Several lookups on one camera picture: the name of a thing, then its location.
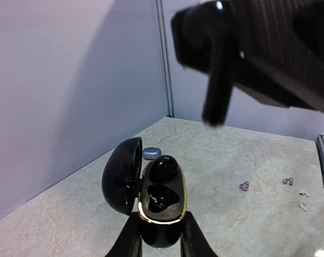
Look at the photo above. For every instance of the black earbud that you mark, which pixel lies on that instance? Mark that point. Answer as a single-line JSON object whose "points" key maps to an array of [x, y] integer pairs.
{"points": [[204, 40], [163, 168]]}

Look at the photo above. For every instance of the aluminium right corner post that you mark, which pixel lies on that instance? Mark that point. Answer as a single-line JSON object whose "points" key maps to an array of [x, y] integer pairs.
{"points": [[165, 62]]}

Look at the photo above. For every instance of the black gold earbud charging case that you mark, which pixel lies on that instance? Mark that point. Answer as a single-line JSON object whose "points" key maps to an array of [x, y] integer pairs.
{"points": [[161, 206]]}

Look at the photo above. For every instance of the white earbud right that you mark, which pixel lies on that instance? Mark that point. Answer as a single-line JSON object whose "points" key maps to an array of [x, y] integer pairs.
{"points": [[303, 205]]}

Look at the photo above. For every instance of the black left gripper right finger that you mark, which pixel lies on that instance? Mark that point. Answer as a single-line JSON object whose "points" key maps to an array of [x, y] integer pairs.
{"points": [[192, 241]]}

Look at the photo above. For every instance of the white earbud left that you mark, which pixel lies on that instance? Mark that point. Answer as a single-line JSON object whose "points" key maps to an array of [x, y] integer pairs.
{"points": [[302, 192]]}

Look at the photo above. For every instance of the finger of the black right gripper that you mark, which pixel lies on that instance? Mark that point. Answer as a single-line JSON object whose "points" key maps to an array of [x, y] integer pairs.
{"points": [[285, 40]]}

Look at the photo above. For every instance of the blue-grey earbud charging case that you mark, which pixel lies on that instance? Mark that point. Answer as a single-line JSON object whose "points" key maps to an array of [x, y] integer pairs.
{"points": [[151, 153]]}

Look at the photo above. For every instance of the purple earbud right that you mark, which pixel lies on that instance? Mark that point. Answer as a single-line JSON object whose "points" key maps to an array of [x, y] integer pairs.
{"points": [[288, 181]]}

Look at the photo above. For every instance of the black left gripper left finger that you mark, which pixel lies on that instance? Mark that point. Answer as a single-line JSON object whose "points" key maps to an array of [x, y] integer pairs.
{"points": [[129, 242]]}

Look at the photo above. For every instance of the white earbud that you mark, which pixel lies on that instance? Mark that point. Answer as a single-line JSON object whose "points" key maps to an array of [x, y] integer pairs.
{"points": [[302, 192], [303, 205]]}

